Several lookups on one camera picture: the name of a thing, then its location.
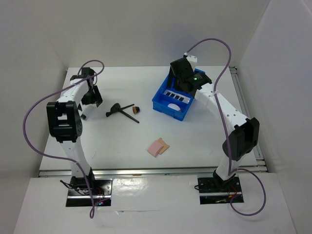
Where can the bobby pin card pack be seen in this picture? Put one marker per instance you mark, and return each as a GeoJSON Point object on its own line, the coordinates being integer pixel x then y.
{"type": "Point", "coordinates": [177, 96]}

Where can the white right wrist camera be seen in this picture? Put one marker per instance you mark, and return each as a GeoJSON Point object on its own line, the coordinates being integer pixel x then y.
{"type": "Point", "coordinates": [191, 59]}

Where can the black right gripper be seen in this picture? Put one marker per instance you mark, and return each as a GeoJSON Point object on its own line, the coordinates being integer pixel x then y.
{"type": "Point", "coordinates": [171, 76]}

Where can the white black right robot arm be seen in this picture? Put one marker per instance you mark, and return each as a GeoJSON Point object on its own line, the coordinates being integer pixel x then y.
{"type": "Point", "coordinates": [241, 132]}

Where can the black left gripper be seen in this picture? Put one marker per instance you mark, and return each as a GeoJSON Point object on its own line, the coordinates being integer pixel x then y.
{"type": "Point", "coordinates": [95, 98]}

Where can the small brown black cap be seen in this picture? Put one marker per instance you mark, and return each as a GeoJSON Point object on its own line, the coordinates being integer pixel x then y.
{"type": "Point", "coordinates": [136, 109]}

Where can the tan blotting paper pad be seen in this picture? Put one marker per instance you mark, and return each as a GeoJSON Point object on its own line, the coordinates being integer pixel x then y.
{"type": "Point", "coordinates": [165, 146]}

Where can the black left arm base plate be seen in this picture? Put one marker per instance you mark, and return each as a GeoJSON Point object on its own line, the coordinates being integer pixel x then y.
{"type": "Point", "coordinates": [78, 195]}

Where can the black fan makeup brush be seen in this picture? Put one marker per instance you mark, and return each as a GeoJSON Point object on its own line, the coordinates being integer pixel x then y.
{"type": "Point", "coordinates": [116, 107]}

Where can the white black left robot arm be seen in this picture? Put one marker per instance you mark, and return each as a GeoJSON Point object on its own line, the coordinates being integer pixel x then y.
{"type": "Point", "coordinates": [65, 124]}

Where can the aluminium table edge rail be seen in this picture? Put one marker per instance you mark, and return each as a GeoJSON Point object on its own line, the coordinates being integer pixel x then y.
{"type": "Point", "coordinates": [146, 172]}

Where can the blue plastic organizer bin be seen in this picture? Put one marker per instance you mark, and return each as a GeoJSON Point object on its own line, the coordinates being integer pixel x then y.
{"type": "Point", "coordinates": [170, 101]}

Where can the pink blotting paper pad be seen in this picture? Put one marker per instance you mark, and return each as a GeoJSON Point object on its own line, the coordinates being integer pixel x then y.
{"type": "Point", "coordinates": [154, 148]}

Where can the slim black makeup brush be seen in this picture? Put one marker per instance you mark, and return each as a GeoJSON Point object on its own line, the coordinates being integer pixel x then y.
{"type": "Point", "coordinates": [129, 116]}

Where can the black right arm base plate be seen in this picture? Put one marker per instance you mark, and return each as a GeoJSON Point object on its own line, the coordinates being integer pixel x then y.
{"type": "Point", "coordinates": [209, 193]}

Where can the aluminium side rail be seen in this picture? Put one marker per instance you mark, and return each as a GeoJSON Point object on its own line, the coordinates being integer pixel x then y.
{"type": "Point", "coordinates": [261, 164]}

